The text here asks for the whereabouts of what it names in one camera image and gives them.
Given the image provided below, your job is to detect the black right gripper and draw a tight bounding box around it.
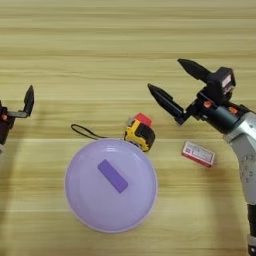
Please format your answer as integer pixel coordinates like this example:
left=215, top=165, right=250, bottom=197
left=147, top=58, right=250, bottom=135

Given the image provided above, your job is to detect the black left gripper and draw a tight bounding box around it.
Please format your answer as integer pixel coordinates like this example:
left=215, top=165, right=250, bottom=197
left=0, top=84, right=36, bottom=146

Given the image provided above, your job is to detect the yellow black tape measure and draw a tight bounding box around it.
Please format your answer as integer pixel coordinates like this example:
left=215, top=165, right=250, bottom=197
left=70, top=118, right=156, bottom=153

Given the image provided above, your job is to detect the small red white box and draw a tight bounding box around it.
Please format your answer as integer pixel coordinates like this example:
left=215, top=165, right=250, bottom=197
left=181, top=140, right=216, bottom=168

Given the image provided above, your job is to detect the purple rectangular block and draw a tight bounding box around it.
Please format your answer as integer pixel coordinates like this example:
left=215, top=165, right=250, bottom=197
left=97, top=158, right=129, bottom=194

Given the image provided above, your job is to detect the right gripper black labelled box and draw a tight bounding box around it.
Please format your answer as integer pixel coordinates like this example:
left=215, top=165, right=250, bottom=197
left=207, top=66, right=237, bottom=103

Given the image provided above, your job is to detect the round purple plate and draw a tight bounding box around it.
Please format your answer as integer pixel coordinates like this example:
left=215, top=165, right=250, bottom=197
left=64, top=138, right=159, bottom=234

